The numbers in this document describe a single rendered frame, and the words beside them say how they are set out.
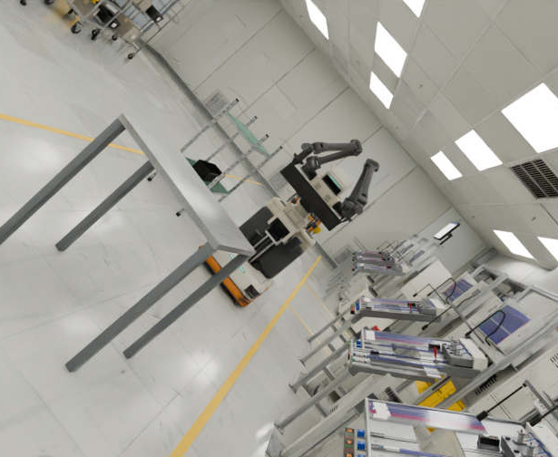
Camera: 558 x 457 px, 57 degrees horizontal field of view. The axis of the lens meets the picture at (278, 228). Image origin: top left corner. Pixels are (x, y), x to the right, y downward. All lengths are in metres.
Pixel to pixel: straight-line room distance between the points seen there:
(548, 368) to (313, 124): 9.52
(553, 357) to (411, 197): 8.88
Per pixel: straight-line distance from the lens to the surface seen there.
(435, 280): 8.10
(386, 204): 12.07
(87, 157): 2.29
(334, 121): 12.23
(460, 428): 2.52
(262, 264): 4.54
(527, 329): 3.46
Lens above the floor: 1.27
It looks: 8 degrees down
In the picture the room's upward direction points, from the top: 50 degrees clockwise
